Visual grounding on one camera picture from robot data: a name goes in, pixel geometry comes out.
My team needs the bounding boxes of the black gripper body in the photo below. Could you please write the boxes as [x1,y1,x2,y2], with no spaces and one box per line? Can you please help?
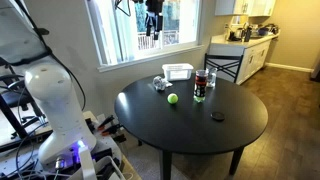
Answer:
[145,0,165,18]

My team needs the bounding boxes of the yellow-green tennis ball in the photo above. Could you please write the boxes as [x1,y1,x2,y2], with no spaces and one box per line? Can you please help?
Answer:
[167,92,179,105]

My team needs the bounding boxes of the white framed window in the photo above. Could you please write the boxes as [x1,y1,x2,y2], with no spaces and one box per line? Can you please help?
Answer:
[84,0,205,73]

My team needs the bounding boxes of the white plastic bin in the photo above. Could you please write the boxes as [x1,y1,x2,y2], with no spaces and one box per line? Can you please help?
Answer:
[161,63,194,82]

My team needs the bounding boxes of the checkered dish cloth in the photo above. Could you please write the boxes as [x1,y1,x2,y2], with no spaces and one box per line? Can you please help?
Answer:
[152,75,174,92]

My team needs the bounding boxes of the clear glass mug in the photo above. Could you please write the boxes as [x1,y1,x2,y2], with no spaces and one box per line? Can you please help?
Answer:
[206,67,218,89]

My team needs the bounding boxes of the black dining chair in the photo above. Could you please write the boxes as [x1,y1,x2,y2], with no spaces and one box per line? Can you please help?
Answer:
[203,53,245,84]

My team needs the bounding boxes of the silver kettle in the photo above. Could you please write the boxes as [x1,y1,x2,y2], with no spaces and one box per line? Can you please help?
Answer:
[234,27,244,40]

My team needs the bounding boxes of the white kitchen counter cabinet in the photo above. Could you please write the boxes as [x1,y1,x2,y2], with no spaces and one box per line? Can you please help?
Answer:
[208,31,281,86]

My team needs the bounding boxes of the round black table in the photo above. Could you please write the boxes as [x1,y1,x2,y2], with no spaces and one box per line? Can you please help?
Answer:
[114,73,269,180]

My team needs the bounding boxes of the black round lid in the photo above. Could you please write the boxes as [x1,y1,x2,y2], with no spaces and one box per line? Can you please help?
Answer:
[210,111,226,122]

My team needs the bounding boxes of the white upper wall cabinets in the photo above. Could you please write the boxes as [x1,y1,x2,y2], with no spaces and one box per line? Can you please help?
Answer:
[214,0,277,18]

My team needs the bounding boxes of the orange handled black clamp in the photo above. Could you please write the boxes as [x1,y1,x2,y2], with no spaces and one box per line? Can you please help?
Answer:
[101,123,122,137]
[97,114,115,131]

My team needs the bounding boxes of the black metal stand frame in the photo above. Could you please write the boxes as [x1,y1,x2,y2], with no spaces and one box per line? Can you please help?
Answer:
[0,56,51,153]

